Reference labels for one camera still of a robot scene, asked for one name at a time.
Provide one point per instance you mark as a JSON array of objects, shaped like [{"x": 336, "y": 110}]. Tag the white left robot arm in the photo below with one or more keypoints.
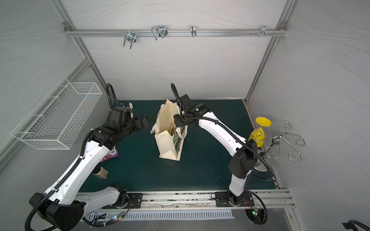
[{"x": 59, "y": 204}]

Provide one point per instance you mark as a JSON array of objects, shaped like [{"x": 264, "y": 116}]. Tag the metal double hook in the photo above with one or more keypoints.
[
  {"x": 159, "y": 31},
  {"x": 130, "y": 38}
]

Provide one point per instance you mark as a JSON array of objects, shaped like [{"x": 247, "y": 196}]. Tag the yellow plastic wine glass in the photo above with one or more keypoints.
[{"x": 258, "y": 135}]

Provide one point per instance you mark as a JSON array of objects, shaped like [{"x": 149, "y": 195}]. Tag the small brown cardboard box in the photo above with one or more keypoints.
[{"x": 100, "y": 172}]

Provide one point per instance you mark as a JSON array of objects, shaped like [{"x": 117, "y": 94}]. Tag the small metal hook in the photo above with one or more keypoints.
[{"x": 193, "y": 31}]

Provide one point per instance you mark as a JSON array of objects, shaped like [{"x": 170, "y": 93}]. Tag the metal double hook left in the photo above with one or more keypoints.
[{"x": 130, "y": 38}]

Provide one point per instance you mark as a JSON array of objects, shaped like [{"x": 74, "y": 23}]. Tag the pink snack packet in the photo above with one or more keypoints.
[{"x": 111, "y": 155}]

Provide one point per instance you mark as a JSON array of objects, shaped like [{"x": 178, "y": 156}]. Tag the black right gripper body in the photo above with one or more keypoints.
[{"x": 178, "y": 120}]

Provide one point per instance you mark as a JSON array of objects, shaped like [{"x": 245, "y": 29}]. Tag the chrome wire glass rack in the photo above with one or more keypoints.
[{"x": 284, "y": 136}]

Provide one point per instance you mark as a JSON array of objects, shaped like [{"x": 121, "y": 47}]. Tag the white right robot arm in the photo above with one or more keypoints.
[{"x": 244, "y": 152}]

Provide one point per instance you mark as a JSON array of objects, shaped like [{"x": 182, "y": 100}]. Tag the metal double hook middle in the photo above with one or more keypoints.
[{"x": 159, "y": 31}]

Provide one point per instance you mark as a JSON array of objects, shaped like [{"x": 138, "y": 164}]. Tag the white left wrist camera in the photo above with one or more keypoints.
[{"x": 126, "y": 104}]

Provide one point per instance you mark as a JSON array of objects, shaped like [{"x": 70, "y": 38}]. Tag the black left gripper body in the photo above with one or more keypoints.
[{"x": 140, "y": 122}]

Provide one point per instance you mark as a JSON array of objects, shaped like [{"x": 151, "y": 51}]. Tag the cream canvas tote bag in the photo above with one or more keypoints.
[{"x": 169, "y": 137}]

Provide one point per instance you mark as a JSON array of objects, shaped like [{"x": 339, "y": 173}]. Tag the metal hook right end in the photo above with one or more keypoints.
[{"x": 263, "y": 33}]

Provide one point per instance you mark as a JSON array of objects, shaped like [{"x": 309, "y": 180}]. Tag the aluminium crossbar rail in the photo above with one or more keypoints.
[{"x": 172, "y": 33}]

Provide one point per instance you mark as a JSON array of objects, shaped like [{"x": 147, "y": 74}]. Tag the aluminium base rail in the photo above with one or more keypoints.
[{"x": 186, "y": 200}]

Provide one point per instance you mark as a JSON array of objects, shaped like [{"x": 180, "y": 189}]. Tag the white wire basket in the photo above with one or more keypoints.
[{"x": 56, "y": 121}]

